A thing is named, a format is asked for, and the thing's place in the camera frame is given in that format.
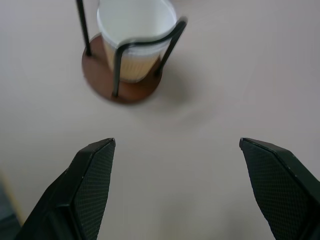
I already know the beige ribbed paper cup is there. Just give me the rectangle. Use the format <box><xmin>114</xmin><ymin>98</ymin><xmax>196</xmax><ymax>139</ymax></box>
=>
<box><xmin>103</xmin><ymin>40</ymin><xmax>165</xmax><ymax>84</ymax></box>

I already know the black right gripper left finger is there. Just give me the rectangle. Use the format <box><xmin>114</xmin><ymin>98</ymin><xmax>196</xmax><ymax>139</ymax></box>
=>
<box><xmin>14</xmin><ymin>137</ymin><xmax>116</xmax><ymax>240</ymax></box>

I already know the wire cup holder wooden base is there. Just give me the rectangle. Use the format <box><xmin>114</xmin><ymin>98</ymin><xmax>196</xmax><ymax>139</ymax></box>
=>
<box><xmin>75</xmin><ymin>0</ymin><xmax>188</xmax><ymax>104</ymax></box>

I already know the white paper cup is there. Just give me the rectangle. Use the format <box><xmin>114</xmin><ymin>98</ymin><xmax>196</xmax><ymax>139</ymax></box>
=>
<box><xmin>96</xmin><ymin>0</ymin><xmax>177</xmax><ymax>56</ymax></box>

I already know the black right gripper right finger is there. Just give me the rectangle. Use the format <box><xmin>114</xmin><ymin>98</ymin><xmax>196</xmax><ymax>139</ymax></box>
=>
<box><xmin>239</xmin><ymin>137</ymin><xmax>320</xmax><ymax>240</ymax></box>

